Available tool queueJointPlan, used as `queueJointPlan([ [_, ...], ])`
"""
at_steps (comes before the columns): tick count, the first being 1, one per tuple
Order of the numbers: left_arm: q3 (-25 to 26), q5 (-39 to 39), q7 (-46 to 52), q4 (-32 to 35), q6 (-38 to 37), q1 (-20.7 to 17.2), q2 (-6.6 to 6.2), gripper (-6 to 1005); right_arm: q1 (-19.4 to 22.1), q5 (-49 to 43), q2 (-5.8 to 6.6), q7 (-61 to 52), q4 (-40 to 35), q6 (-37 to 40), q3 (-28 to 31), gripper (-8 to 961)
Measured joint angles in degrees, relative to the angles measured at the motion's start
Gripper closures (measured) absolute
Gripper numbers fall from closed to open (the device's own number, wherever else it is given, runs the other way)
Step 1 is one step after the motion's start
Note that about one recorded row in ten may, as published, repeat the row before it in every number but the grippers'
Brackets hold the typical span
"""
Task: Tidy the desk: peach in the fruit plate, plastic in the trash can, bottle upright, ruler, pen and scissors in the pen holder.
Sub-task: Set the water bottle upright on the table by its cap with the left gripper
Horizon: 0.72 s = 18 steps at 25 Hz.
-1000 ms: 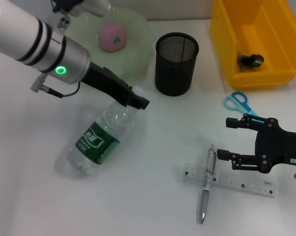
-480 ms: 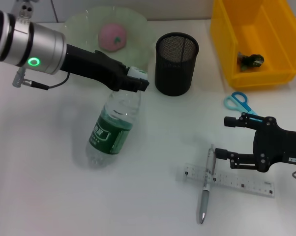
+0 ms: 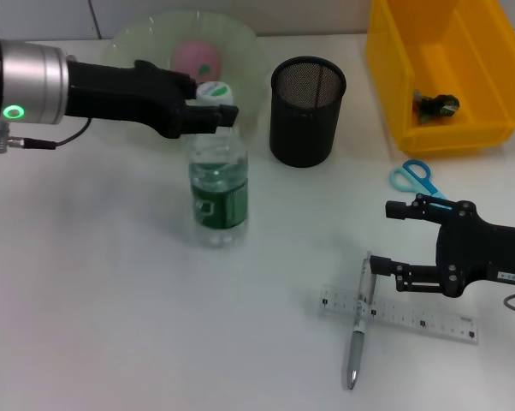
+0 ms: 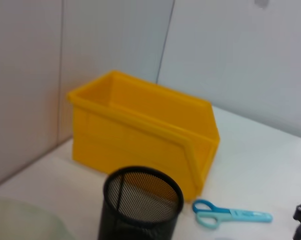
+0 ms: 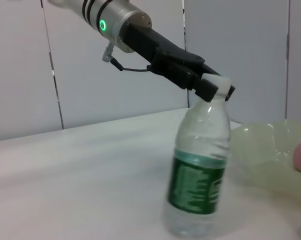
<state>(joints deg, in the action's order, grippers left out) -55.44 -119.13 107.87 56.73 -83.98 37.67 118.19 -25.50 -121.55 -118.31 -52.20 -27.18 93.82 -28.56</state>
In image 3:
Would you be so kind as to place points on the pink toy peach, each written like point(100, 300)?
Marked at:
point(189, 55)

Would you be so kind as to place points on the clear plastic water bottle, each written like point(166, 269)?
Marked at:
point(219, 192)

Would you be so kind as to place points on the green plastic wrapper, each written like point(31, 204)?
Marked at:
point(437, 107)

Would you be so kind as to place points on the blue scissors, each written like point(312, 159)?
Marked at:
point(407, 173)

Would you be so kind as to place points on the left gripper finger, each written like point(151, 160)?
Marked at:
point(189, 87)
point(210, 117)

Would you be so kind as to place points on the yellow plastic bin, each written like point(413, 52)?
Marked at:
point(450, 51)

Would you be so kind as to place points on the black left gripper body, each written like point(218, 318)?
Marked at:
point(120, 94)

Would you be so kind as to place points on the silver ballpoint pen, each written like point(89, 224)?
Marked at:
point(355, 342)

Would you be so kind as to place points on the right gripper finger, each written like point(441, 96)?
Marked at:
point(381, 265)
point(398, 210)

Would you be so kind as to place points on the black mesh pen holder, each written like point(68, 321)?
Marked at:
point(302, 128)

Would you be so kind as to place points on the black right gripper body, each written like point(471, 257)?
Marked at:
point(480, 252)

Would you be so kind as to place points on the translucent green fruit plate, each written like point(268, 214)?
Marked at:
point(249, 64)

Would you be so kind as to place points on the clear plastic ruler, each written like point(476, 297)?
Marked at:
point(420, 321)

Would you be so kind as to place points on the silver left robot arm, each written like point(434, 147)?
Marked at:
point(31, 81)

